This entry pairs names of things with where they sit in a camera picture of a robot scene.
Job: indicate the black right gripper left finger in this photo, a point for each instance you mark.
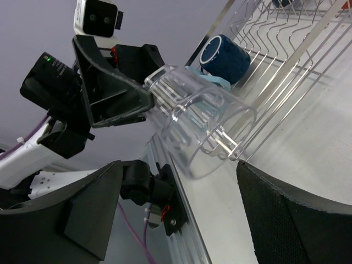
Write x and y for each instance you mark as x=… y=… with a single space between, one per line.
x=69 y=225

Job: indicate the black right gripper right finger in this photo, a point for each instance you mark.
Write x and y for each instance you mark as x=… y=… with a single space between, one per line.
x=291 y=225

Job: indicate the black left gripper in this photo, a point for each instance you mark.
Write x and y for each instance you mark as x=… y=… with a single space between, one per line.
x=105 y=90

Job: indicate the clear plastic cup front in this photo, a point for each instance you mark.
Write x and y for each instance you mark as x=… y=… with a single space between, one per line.
x=200 y=123

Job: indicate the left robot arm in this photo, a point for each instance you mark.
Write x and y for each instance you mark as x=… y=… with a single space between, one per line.
x=28 y=157

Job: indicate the light blue cup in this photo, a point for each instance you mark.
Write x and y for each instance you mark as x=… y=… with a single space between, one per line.
x=213 y=79

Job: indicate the dark blue mug front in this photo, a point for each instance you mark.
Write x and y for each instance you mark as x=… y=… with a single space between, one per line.
x=223 y=58

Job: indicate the dark blue mug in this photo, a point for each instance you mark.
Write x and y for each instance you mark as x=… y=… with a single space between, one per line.
x=281 y=3
x=223 y=58

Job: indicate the dark blue mug rear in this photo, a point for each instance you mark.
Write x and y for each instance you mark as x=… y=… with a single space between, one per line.
x=281 y=3

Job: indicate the orange ceramic cup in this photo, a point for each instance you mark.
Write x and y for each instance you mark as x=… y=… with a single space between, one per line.
x=346 y=7

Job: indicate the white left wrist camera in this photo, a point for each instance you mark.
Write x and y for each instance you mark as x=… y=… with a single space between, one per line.
x=99 y=19

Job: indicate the aluminium frame rail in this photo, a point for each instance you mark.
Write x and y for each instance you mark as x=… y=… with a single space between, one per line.
x=186 y=245

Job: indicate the metal wire dish rack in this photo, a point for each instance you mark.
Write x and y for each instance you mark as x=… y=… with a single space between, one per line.
x=292 y=49

